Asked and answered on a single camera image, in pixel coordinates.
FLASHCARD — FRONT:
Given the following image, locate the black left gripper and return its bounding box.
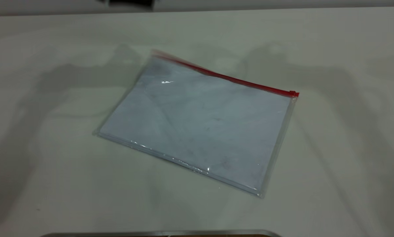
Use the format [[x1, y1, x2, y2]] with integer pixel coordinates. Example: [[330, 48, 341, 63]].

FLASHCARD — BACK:
[[107, 0, 154, 7]]

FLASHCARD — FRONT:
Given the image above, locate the clear plastic bag red zipper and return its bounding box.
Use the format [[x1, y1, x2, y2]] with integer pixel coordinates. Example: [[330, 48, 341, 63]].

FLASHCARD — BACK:
[[92, 49, 300, 198]]

